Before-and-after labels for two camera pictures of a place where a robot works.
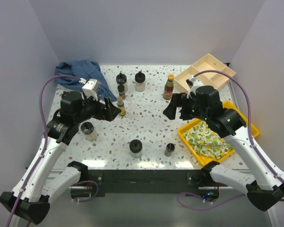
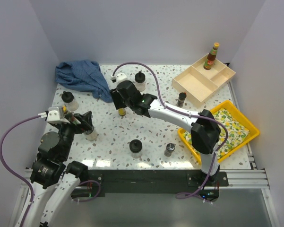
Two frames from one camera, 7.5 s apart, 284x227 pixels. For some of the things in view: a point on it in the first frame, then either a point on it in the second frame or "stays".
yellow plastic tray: x=229 y=106 stays
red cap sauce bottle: x=168 y=87 → x=211 y=56
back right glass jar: x=140 y=81 stays
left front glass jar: x=87 y=128 stays
